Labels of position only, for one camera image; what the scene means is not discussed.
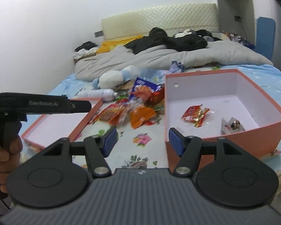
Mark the blue padded chair back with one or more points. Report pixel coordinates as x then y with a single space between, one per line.
265 37

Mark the pile of orange snack packets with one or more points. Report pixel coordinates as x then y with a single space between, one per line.
140 116

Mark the cream padded headboard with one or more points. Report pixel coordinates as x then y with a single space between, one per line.
154 16

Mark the dark clear snack packet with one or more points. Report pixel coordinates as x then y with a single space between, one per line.
233 125

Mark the floral plastic mat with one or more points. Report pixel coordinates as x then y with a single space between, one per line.
131 145

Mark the light blue plastic bag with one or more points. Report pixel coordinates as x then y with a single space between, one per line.
153 75

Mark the white spray bottle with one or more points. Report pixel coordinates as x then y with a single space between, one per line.
98 94

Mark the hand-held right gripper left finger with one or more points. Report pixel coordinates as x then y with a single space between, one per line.
110 140

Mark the group of small bottles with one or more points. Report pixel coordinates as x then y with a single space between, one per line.
233 36

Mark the black jacket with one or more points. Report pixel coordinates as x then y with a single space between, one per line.
154 39

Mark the white and blue plush toy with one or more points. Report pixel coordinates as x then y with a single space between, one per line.
112 77

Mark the grey duvet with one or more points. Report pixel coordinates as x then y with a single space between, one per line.
201 56

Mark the yellow cloth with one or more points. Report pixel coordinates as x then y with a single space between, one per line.
112 44

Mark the red and gold snack packet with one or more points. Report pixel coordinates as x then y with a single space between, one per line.
192 113

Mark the crumpled blue white wrapper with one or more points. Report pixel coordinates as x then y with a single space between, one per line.
176 66

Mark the grey wall socket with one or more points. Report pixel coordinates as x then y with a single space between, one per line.
99 34

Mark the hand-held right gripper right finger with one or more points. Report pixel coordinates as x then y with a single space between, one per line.
175 143

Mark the dark red snack packet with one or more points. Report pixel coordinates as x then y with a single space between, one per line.
157 96

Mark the shallow orange box lid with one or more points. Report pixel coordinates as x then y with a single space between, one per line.
53 124

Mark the pink shallow box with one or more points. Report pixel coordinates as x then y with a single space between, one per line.
248 143

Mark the blue snack packet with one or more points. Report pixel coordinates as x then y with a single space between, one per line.
142 85

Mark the brown snack packet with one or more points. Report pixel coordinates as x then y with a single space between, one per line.
126 84

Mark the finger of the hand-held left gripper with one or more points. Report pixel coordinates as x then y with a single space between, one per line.
82 106

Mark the person's left hand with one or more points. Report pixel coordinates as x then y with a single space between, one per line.
2 155

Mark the black and white clothes heap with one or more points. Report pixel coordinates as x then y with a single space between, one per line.
86 49

